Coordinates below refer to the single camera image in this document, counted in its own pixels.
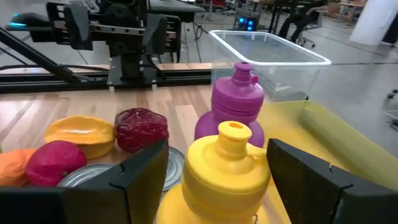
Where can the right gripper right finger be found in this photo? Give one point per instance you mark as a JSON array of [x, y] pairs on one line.
[[326, 199]]

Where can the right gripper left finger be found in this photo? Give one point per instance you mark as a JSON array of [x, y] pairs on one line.
[[93, 202]]

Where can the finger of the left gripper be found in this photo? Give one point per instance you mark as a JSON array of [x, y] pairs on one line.
[[79, 28], [155, 34]]

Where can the red round fruit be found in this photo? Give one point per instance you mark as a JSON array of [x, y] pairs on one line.
[[53, 163]]

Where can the yellow star fruit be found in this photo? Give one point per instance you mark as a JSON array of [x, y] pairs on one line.
[[79, 130]]

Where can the dark maroon fruit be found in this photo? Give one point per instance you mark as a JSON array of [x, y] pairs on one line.
[[140, 129]]

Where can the yellow orange mango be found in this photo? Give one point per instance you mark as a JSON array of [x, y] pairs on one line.
[[12, 168]]

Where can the purple squeeze bottle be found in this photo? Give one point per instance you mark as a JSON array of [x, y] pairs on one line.
[[236, 96]]

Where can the yellow squeeze bottle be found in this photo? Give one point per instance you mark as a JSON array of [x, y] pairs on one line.
[[224, 174]]

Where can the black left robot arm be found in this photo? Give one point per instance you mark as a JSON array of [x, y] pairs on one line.
[[133, 67]]

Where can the dark office desk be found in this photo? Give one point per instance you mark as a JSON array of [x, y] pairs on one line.
[[174, 7]]

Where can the black computer mouse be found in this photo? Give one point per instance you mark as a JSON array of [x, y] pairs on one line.
[[29, 20]]

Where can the clear plastic bin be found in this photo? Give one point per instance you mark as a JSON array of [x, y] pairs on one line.
[[224, 49]]

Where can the computer tower blue lights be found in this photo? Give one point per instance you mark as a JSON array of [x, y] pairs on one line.
[[247, 20]]

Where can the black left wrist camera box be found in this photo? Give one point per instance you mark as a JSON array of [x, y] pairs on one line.
[[124, 9]]

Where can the black aluminium table frame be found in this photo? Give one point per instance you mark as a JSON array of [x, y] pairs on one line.
[[46, 82]]

